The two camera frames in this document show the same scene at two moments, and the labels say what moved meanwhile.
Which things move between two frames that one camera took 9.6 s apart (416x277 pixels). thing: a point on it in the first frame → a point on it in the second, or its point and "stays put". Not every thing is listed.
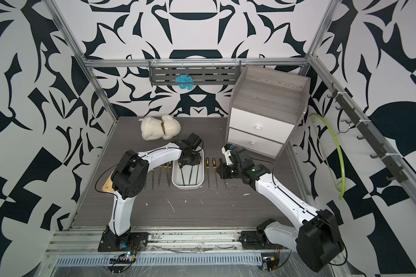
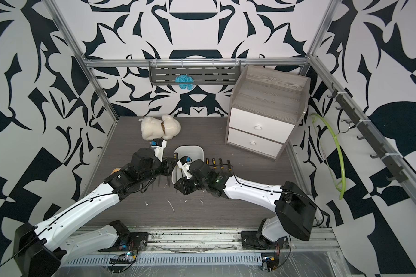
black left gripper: [197, 161] → [167, 164]
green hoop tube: [313, 116] stays put
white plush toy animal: [153, 128] stays put
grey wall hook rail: [397, 172] stays put
